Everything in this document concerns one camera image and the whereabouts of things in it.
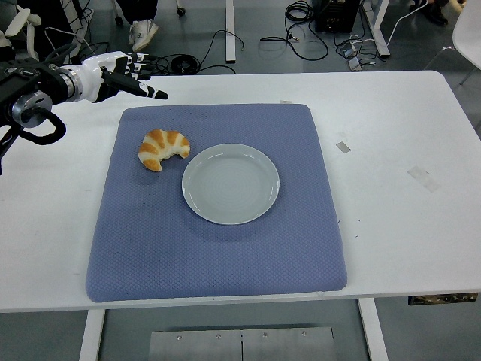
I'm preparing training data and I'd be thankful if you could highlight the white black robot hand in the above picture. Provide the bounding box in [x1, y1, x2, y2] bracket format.
[77, 50, 169, 105]

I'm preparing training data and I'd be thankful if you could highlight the golden croissant bread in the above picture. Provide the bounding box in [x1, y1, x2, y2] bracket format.
[138, 129, 191, 173]

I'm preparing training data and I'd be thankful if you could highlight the white office chair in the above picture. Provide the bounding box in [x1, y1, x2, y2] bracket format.
[0, 7, 43, 61]

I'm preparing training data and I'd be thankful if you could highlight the person's leg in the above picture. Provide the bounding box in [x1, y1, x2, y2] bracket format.
[119, 0, 159, 24]

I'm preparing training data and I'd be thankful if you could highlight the narrow white desk leg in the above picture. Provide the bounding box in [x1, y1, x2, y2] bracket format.
[224, 0, 237, 63]

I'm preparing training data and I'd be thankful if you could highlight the blue quilted mat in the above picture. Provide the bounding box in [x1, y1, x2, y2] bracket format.
[85, 103, 348, 304]

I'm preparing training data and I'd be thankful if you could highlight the grey round plate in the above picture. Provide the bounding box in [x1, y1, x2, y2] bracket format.
[181, 143, 281, 226]

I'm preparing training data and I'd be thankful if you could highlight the black equipment box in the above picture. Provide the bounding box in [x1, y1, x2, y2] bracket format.
[314, 0, 360, 33]

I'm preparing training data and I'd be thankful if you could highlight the black power adapter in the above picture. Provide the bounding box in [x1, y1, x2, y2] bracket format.
[335, 40, 358, 58]

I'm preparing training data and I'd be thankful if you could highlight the white table leg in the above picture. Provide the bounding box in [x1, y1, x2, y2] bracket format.
[78, 308, 107, 361]
[357, 297, 390, 361]

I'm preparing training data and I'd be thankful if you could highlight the grey metal plate with screws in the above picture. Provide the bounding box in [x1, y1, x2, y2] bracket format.
[148, 326, 335, 361]

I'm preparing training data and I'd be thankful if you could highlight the white desk leg with foot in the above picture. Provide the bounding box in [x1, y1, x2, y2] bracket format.
[362, 0, 391, 58]

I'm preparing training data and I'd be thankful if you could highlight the person's dark foot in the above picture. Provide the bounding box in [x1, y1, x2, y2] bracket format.
[408, 0, 451, 26]

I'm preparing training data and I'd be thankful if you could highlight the large clear tape piece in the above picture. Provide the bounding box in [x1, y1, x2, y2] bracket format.
[407, 165, 441, 193]

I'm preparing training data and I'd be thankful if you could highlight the white shell chair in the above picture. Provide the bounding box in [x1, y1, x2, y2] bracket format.
[424, 5, 481, 89]

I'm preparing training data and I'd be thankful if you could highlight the coiled black cable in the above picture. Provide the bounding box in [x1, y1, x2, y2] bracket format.
[171, 54, 198, 75]

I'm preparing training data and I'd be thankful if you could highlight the thin black looping cable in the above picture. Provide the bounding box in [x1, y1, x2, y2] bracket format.
[198, 29, 246, 75]

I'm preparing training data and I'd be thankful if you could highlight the long black cable bundle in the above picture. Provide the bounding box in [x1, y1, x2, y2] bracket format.
[259, 0, 330, 61]

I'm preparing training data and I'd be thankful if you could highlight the white cable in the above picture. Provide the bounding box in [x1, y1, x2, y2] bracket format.
[349, 0, 429, 48]

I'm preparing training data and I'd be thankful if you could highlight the brown bracket under table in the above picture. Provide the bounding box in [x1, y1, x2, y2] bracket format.
[407, 292, 479, 306]

